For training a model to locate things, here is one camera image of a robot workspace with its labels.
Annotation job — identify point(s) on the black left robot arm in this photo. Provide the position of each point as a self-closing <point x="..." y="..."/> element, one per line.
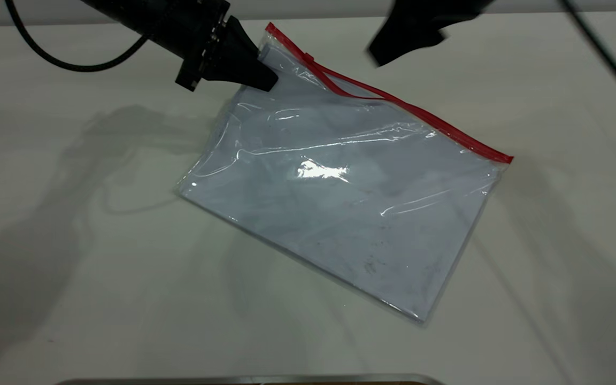
<point x="121" y="13"/>

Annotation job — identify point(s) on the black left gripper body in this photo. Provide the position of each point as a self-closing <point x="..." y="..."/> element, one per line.
<point x="193" y="32"/>

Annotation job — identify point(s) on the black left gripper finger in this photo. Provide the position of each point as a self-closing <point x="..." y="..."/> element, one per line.
<point x="239" y="37"/>
<point x="244" y="72"/>

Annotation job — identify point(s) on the clear plastic zip bag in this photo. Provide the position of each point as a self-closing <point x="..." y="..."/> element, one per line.
<point x="340" y="203"/>

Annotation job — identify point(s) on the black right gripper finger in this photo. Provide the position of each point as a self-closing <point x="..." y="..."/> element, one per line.
<point x="401" y="45"/>

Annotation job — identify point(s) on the red zipper slider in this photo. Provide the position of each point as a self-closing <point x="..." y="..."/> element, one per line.
<point x="308" y="56"/>

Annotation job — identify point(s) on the grey metal bar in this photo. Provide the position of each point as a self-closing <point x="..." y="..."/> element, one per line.
<point x="244" y="380"/>

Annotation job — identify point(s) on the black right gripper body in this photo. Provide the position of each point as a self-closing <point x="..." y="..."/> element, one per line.
<point x="436" y="12"/>

